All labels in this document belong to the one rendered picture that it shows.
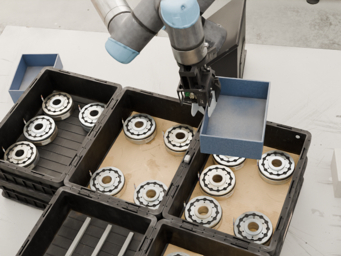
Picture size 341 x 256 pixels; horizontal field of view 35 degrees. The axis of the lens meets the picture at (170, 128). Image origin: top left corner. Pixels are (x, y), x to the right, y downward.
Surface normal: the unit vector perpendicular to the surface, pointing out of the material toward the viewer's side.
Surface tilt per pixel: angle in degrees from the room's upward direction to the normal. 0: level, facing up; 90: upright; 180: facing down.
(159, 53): 0
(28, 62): 90
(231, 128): 1
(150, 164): 0
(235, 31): 44
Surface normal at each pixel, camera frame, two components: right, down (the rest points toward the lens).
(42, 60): -0.08, 0.77
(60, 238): -0.10, -0.64
